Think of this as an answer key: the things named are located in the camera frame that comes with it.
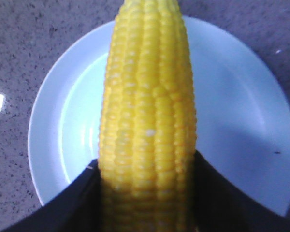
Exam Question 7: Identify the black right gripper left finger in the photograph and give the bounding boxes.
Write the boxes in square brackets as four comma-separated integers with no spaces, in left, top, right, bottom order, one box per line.
[4,159,101,232]

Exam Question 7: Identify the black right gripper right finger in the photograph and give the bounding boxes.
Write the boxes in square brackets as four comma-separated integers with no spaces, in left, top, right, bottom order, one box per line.
[194,151,290,232]

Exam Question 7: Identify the yellow corn cob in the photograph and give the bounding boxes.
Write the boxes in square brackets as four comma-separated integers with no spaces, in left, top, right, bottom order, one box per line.
[98,0,197,232]

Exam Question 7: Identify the light blue plate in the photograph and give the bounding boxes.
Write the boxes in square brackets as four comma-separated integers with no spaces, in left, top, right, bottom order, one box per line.
[28,16,290,216]

